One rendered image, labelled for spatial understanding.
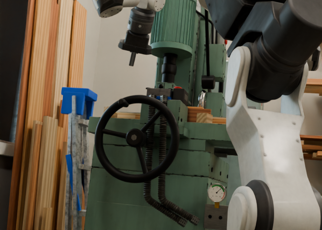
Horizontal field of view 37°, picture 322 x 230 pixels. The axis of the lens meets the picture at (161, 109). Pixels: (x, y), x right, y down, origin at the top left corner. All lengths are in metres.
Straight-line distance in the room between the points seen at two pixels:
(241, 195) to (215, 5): 0.52
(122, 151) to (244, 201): 0.86
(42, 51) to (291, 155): 2.48
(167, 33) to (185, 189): 0.61
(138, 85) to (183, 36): 2.50
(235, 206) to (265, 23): 0.40
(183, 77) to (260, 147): 1.03
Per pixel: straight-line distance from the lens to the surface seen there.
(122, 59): 4.51
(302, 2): 1.06
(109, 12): 1.50
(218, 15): 1.28
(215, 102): 2.06
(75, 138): 2.61
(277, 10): 1.09
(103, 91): 4.49
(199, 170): 1.71
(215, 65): 2.11
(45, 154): 3.10
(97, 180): 1.81
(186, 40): 1.94
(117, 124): 1.80
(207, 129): 1.72
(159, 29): 1.95
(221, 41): 2.25
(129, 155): 1.77
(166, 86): 1.90
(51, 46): 3.56
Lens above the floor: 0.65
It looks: 9 degrees up
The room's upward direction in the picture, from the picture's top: 5 degrees clockwise
